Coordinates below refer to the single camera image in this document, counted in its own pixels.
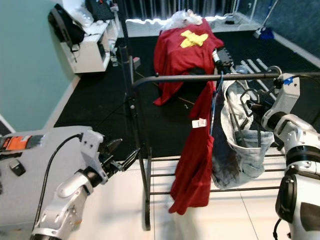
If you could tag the grey clothes hanger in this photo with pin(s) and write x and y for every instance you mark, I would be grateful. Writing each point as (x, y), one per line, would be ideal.
(277, 68)

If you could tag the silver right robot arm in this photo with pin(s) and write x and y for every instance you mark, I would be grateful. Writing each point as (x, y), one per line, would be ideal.
(300, 150)

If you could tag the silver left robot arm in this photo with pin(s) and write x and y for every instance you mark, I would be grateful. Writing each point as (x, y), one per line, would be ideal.
(70, 200)

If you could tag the blue plastic clothes hanger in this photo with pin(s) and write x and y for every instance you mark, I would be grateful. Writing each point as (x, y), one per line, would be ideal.
(221, 82)

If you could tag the black floor carpet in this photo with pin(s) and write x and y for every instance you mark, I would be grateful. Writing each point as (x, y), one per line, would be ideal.
(105, 105)

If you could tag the red t-shirt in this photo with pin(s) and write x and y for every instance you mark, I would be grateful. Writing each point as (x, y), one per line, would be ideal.
(195, 170)

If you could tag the mop with blue head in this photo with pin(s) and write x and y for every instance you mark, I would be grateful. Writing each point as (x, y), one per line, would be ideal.
(266, 34)

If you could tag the orange and black packet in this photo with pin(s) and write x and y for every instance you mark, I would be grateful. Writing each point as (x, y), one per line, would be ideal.
(17, 142)

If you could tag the small grey box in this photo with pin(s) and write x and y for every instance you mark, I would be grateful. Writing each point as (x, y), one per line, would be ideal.
(136, 62)

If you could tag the black metal clothes rack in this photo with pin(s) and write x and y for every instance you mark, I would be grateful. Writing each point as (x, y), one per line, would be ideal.
(170, 77)

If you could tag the small clear plastic bottle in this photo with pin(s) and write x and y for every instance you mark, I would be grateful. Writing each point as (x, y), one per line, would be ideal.
(114, 55)

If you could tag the grey upholstered ottoman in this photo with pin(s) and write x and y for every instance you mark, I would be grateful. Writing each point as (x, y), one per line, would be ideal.
(25, 195)

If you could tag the small black remote device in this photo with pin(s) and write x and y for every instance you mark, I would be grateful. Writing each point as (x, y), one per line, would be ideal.
(17, 167)

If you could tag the white shelf unit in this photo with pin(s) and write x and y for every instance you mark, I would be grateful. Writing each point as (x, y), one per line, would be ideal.
(90, 55)

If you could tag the red flag covered table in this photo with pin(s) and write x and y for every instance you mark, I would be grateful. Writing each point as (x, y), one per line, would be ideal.
(180, 55)

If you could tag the crumpled white plastic bag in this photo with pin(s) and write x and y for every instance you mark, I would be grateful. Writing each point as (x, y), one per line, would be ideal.
(186, 18)

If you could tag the clear plastic bag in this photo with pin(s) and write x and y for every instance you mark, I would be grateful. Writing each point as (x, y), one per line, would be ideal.
(82, 16)

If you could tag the black backpack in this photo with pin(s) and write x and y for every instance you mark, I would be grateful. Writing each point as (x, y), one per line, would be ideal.
(99, 9)

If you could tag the dark window curtain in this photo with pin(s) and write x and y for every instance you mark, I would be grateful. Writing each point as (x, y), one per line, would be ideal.
(155, 7)

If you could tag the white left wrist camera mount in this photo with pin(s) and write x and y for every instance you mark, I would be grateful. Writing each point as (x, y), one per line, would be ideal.
(92, 147)

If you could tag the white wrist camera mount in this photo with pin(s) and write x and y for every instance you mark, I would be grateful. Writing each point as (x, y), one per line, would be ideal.
(92, 147)
(289, 95)

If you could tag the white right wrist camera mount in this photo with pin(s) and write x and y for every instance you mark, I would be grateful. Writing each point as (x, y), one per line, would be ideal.
(289, 95)

